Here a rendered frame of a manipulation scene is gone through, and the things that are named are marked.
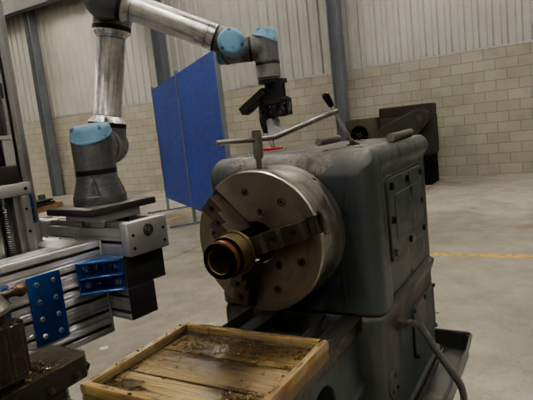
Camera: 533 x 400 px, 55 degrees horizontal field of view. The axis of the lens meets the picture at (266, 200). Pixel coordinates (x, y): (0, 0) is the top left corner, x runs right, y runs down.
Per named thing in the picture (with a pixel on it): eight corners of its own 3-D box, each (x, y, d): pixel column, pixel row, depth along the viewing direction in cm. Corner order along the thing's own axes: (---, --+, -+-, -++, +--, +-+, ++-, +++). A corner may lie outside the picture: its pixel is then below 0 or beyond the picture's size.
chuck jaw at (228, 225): (248, 236, 115) (214, 201, 119) (260, 221, 113) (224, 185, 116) (220, 248, 106) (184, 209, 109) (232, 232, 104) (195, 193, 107)
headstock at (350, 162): (307, 248, 191) (297, 144, 185) (439, 251, 166) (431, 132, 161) (215, 302, 140) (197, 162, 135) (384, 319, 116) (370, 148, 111)
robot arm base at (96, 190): (63, 207, 148) (58, 173, 146) (107, 198, 160) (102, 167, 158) (93, 207, 139) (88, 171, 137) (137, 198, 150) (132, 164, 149)
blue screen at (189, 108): (147, 213, 970) (129, 88, 939) (188, 206, 1000) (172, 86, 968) (207, 251, 592) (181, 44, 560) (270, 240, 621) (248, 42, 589)
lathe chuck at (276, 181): (228, 293, 129) (213, 169, 124) (345, 303, 113) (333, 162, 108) (207, 305, 121) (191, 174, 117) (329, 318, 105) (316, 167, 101)
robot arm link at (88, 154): (67, 173, 142) (59, 124, 140) (83, 169, 155) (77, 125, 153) (110, 168, 142) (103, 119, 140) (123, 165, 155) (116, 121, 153)
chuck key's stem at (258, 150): (259, 182, 111) (254, 129, 110) (254, 182, 113) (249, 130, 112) (267, 181, 113) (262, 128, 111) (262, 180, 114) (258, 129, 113)
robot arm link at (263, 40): (249, 32, 160) (276, 29, 160) (253, 68, 162) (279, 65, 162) (248, 27, 152) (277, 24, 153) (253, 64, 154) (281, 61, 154)
